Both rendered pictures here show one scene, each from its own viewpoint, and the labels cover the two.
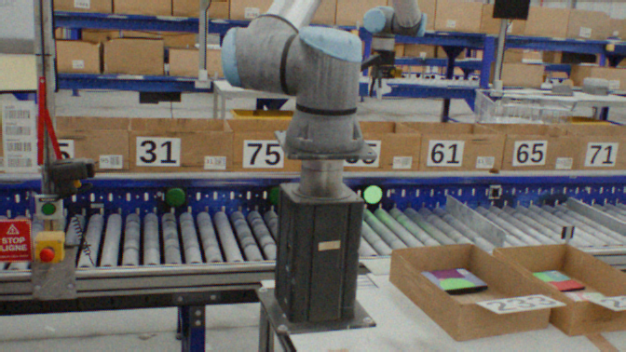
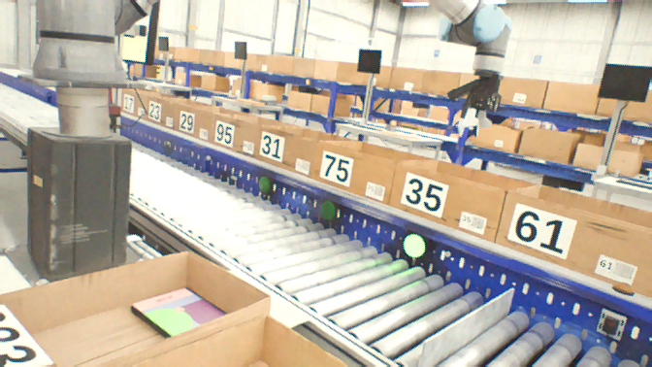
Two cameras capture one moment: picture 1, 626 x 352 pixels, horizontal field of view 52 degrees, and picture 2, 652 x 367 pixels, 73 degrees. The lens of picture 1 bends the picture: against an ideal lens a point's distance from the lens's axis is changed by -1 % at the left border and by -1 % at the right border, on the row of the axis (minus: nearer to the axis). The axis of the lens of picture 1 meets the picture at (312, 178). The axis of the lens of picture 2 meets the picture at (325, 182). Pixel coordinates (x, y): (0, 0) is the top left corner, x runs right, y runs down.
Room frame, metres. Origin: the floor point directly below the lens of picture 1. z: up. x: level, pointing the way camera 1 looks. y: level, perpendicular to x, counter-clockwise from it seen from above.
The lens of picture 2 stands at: (1.51, -1.22, 1.27)
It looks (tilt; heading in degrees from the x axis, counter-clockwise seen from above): 12 degrees down; 57
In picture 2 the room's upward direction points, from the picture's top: 8 degrees clockwise
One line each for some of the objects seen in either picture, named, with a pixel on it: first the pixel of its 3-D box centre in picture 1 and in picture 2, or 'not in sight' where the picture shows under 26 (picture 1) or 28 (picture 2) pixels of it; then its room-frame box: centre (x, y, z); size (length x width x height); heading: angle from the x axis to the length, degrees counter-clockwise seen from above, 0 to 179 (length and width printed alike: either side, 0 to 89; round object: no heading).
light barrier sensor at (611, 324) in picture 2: (495, 193); (609, 326); (2.65, -0.79, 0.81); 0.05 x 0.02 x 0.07; 105
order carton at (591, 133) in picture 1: (596, 147); not in sight; (3.02, -1.36, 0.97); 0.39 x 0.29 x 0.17; 104
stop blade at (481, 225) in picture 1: (472, 222); (472, 327); (2.36, -0.63, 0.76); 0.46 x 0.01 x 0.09; 15
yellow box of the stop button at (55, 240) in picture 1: (63, 247); not in sight; (1.66, 0.68, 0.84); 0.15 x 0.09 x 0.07; 105
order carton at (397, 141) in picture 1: (364, 145); (462, 196); (2.72, -0.22, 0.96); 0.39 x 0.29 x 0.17; 105
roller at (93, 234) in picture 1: (91, 243); (180, 190); (2.00, 0.72, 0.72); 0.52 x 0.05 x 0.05; 15
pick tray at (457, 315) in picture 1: (465, 286); (144, 320); (1.65, -0.44, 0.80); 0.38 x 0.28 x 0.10; 21
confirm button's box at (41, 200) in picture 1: (49, 207); not in sight; (1.68, 0.72, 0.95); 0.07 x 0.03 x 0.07; 105
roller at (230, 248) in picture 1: (227, 239); (240, 221); (2.11, 0.28, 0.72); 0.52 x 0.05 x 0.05; 15
